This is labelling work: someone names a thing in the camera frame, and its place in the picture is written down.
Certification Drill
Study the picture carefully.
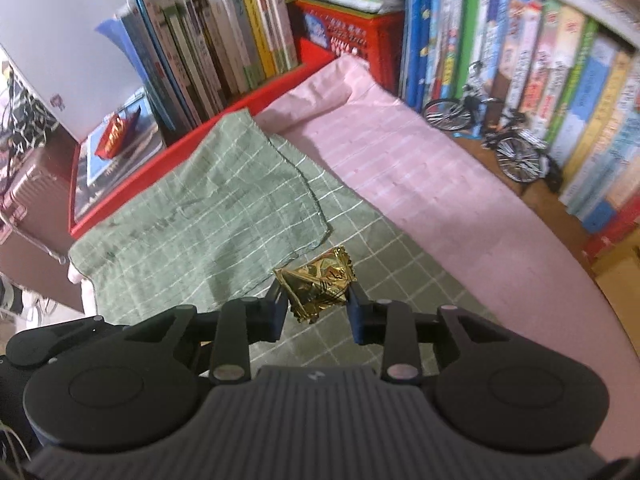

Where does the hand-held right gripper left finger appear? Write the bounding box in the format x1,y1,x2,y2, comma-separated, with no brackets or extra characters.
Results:
125,279,291,386

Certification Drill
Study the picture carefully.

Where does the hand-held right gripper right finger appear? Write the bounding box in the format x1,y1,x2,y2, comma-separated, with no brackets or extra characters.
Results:
346,284,506,386

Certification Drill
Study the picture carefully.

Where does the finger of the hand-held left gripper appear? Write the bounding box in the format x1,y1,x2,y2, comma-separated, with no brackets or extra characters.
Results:
5,315,132,368

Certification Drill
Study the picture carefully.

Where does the small gold foil wrapper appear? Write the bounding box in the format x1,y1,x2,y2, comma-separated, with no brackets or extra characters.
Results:
274,245,355,325

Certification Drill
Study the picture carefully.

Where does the dark green checked cloth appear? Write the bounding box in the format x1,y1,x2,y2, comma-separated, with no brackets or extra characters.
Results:
250,157,502,377

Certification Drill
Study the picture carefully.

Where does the light green checked cloth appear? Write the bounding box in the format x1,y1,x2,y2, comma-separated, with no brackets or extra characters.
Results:
67,109,335,327

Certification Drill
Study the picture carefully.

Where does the pink ribbed suitcase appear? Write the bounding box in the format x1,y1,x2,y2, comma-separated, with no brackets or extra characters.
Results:
0,156,86,312

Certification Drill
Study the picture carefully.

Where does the pink bed sheet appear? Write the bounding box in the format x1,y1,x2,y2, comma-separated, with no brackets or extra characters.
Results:
67,55,640,462

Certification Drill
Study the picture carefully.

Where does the flat picture book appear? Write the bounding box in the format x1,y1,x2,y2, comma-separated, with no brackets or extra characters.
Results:
74,87,167,222

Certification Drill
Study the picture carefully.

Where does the red plastic tray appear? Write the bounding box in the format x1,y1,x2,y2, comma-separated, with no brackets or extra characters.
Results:
69,50,337,239

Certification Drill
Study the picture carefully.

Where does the red toy boat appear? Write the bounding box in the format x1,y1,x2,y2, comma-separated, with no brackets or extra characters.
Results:
94,107,144,160

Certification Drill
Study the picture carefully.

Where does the black model bicycle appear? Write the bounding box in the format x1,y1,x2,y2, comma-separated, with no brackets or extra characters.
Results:
422,60,551,184

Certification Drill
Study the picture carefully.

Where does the black white patterned cloth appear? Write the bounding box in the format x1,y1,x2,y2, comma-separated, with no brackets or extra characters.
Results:
0,60,59,152

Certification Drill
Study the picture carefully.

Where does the small black object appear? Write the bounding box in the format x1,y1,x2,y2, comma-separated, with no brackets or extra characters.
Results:
542,157,564,194

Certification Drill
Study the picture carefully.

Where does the row of pale spine books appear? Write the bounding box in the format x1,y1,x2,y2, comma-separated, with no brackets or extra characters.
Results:
95,0,300,144

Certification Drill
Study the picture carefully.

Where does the red plastic crate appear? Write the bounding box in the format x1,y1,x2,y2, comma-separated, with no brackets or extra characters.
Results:
292,0,406,102

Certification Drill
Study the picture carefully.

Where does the white laptop lid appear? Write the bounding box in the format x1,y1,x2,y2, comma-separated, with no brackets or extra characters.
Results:
0,0,152,144

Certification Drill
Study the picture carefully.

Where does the row of tall picture books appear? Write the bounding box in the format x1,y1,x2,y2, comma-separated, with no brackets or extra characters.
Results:
400,0,640,262

